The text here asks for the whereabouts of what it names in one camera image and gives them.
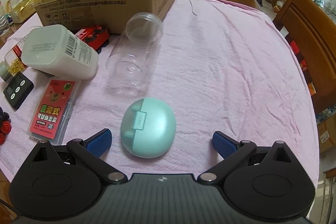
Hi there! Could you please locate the mint green earbud case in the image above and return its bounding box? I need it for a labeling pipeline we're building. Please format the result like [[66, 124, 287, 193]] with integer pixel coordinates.
[[120, 97, 177, 159]]

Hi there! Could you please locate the red pen refill case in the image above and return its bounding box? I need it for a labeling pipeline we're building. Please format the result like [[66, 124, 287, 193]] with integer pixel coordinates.
[[27, 77, 81, 145]]

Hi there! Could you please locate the black digital timer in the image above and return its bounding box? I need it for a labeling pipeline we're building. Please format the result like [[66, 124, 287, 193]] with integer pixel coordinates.
[[3, 72, 34, 110]]

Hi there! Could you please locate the clear plastic jar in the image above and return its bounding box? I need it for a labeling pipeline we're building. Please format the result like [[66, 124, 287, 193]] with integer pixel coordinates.
[[106, 12, 163, 98]]

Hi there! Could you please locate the white cotton swab box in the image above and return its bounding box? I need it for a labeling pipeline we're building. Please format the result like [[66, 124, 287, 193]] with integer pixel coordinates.
[[22, 24, 98, 80]]

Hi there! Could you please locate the red toy train car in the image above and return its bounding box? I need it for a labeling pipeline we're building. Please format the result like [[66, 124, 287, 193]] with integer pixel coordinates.
[[75, 25, 110, 54]]

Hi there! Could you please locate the clear bottle with gold clips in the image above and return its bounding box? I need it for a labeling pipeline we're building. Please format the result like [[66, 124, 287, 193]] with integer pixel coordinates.
[[0, 36, 27, 83]]

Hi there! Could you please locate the black toy train engine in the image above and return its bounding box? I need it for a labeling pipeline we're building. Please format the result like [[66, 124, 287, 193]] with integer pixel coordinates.
[[0, 107, 12, 145]]

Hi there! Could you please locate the pink table cloth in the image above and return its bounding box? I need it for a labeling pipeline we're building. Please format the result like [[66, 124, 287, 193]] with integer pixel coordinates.
[[0, 0, 322, 184]]

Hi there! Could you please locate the wooden chair right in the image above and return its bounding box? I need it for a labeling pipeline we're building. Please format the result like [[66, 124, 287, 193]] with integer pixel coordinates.
[[273, 0, 336, 114]]

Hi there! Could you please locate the gold foil bag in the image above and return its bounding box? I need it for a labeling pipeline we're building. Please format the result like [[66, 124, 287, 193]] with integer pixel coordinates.
[[10, 0, 42, 24]]

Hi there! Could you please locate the plastic water bottle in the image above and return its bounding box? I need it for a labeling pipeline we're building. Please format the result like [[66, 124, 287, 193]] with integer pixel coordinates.
[[0, 2, 10, 36]]

